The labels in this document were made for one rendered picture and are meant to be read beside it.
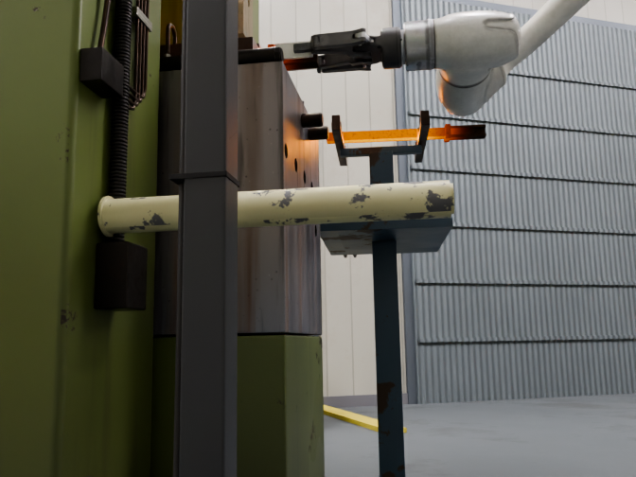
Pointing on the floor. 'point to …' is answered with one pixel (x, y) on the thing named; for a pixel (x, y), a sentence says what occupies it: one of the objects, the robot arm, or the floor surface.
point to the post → (210, 244)
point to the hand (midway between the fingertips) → (295, 57)
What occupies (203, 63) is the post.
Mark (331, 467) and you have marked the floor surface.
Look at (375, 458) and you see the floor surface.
